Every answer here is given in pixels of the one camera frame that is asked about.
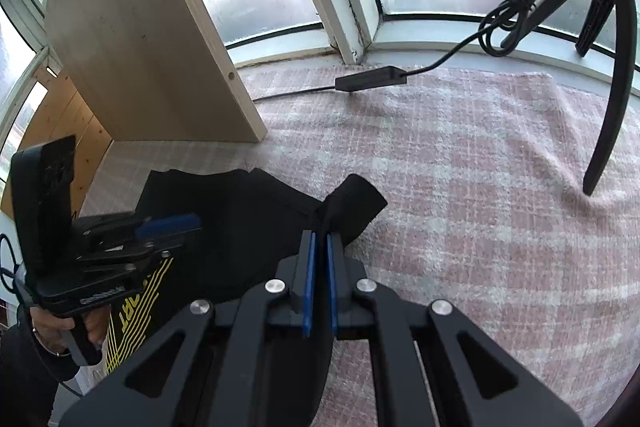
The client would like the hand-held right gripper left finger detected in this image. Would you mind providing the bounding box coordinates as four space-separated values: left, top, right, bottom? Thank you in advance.
59 229 318 427

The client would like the pine plank panel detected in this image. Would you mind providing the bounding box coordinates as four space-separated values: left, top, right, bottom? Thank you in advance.
0 67 113 220

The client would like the light wooden board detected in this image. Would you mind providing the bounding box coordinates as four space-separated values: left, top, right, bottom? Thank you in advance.
44 0 268 144

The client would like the person's left hand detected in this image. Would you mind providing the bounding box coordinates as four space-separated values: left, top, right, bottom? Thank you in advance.
31 305 112 357

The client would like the black ring light cable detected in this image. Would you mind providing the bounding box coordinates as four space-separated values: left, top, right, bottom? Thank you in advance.
250 0 560 104

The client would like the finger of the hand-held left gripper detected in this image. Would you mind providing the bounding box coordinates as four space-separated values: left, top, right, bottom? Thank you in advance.
75 239 186 269
70 213 203 244

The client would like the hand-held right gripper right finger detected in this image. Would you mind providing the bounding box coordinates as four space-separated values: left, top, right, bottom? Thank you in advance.
326 231 585 427

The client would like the black garment with yellow print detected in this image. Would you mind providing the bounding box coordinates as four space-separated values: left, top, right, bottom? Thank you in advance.
102 167 390 378

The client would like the pink plaid cloth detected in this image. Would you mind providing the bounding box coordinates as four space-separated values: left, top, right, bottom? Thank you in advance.
80 66 640 427

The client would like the black tripod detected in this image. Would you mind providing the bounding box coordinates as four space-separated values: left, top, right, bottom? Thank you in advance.
500 0 640 196

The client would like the person's left forearm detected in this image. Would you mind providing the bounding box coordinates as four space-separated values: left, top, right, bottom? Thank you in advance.
0 319 77 427

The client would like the black inline cable controller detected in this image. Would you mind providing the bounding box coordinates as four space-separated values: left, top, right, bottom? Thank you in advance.
334 66 408 94

